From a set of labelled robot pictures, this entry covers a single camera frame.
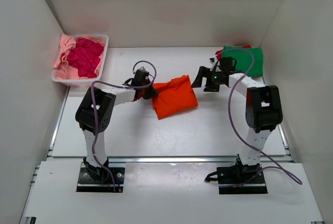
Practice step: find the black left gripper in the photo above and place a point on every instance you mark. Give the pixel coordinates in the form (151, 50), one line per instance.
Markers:
(152, 94)

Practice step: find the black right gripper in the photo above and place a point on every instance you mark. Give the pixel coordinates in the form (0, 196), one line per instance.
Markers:
(203, 72)

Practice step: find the orange t-shirt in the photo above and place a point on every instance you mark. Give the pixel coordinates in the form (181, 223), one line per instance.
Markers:
(174, 97)

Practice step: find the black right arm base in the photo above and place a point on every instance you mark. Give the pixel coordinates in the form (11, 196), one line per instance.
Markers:
(239, 179)

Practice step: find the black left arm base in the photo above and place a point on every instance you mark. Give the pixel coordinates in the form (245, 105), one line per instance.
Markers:
(93, 179)

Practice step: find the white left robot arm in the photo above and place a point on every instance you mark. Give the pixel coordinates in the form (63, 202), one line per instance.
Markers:
(96, 107)

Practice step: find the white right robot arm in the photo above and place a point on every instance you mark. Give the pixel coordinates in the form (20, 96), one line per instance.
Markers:
(263, 111)

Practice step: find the folded red t-shirt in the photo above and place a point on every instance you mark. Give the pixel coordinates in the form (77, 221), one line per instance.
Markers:
(218, 53)

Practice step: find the folded green t-shirt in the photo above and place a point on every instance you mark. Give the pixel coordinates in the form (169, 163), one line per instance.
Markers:
(244, 60)

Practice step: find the white plastic basket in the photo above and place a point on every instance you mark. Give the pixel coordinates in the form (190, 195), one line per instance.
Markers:
(78, 78)

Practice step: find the magenta t-shirt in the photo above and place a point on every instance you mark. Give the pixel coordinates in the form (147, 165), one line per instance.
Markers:
(86, 56)

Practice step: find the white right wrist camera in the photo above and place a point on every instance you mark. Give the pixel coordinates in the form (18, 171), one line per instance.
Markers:
(215, 59)

